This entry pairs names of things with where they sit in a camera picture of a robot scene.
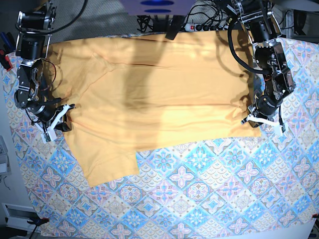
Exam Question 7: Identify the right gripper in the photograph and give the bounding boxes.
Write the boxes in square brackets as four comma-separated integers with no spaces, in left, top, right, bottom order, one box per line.
[31,104,75,142]

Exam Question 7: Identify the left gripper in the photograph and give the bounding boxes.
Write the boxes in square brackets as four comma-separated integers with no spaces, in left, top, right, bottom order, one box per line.
[241,104,286,136]

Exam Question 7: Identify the yellow T-shirt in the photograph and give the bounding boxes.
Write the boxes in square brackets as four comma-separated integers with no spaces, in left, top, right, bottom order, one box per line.
[48,31,261,187]

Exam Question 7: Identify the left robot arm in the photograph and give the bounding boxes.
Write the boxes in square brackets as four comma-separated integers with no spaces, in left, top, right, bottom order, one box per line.
[224,0,296,136]

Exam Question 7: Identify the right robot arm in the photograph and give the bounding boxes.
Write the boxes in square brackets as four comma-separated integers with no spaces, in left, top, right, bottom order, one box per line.
[14,1,75,143]

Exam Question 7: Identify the patterned tablecloth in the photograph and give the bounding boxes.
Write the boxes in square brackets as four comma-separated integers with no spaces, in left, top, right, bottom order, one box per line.
[0,39,319,239]

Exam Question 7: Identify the left edge red clamp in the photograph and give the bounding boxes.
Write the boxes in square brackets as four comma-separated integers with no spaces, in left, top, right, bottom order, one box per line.
[0,31,19,72]

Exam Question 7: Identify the bottom left orange clamp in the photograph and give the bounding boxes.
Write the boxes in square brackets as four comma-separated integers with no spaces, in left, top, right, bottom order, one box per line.
[27,217,49,233]

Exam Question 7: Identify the black centre table clamp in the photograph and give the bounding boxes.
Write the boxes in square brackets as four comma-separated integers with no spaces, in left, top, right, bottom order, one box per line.
[165,15,185,40]

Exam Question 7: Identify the white wall trunking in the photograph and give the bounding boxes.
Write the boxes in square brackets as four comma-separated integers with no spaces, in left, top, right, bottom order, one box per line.
[2,203,37,232]

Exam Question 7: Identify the white power strip red switch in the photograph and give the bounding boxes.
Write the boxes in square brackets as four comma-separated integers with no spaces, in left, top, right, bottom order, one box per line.
[184,23,228,32]

